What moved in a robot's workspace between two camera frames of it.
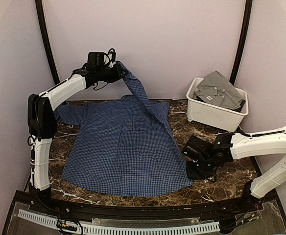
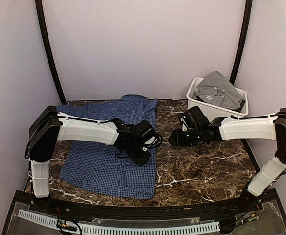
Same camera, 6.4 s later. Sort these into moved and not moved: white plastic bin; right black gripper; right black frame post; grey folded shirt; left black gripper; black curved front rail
Moved: right black gripper; left black gripper
Not moved: grey folded shirt; black curved front rail; right black frame post; white plastic bin
